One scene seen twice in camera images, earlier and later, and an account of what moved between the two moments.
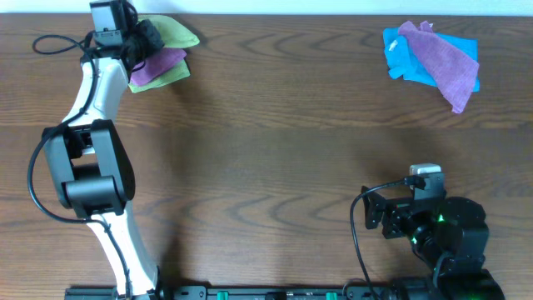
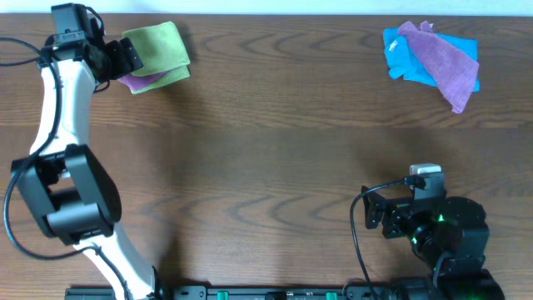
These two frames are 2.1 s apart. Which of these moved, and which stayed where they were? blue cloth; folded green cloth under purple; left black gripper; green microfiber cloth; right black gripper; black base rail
Moved: left black gripper; green microfiber cloth
Stayed: right black gripper; black base rail; folded green cloth under purple; blue cloth
